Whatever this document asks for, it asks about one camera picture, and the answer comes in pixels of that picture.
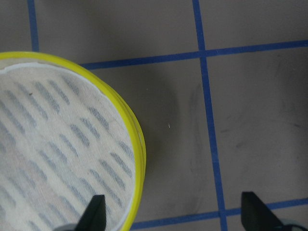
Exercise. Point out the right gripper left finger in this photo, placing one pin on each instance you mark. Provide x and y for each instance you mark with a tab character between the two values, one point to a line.
94	216

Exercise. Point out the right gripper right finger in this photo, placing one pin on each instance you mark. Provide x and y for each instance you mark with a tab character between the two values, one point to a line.
256	216

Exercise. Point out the yellow steamer basket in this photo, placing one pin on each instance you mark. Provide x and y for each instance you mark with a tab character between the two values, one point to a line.
67	139

